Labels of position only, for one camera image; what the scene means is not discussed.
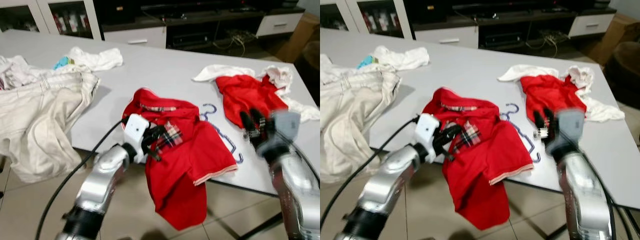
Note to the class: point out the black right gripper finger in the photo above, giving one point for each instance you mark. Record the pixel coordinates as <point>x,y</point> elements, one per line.
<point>259,120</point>
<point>538,121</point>
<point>246,122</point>
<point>549,120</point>

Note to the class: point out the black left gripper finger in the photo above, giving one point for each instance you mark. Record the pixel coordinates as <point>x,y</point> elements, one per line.
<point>451,132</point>
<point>159,132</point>
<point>447,150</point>
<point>155,150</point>

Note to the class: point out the red knit garment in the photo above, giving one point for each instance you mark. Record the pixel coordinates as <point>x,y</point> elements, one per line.
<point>245,95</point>
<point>547,95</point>

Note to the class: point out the purple plastic hanger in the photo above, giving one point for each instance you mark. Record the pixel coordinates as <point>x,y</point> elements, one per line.
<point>515,106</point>
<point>214,107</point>

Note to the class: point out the red polo shirt plaid patch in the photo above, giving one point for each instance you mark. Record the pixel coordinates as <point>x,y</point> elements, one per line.
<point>180,170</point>
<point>480,170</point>

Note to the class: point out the cream jeans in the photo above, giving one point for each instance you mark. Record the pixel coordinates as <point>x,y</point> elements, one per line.
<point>350,125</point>
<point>35,125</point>

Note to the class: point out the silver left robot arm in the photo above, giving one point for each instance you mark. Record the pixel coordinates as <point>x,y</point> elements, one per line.
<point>97,185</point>
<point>387,185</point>

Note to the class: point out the white crumpled cloth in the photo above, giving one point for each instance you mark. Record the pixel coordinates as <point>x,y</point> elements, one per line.
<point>282,75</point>
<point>585,75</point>

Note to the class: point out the brown chair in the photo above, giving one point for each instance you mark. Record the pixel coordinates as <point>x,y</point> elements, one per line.
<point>625,70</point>
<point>311,62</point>

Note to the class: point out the black set-top box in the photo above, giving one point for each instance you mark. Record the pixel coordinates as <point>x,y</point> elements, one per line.
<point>500,40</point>
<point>190,40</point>

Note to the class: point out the cardboard box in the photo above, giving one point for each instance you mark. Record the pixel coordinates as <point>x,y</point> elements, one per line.
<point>300,35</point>
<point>617,37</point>

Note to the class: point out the wooden TV stand white drawer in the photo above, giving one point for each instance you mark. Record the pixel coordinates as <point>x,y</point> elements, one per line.
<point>445,37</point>
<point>135,37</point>

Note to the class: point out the black television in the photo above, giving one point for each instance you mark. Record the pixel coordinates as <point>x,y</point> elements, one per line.
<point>525,5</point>
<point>215,5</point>

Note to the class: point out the red white bottle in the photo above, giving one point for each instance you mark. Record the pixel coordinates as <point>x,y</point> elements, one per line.
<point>395,19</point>
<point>85,21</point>

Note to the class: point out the white glass-door cabinet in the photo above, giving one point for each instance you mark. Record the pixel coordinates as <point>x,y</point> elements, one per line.
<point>40,5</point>
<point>350,5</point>

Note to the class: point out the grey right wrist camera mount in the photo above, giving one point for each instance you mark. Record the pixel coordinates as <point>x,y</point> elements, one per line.
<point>567,131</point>
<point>280,132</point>

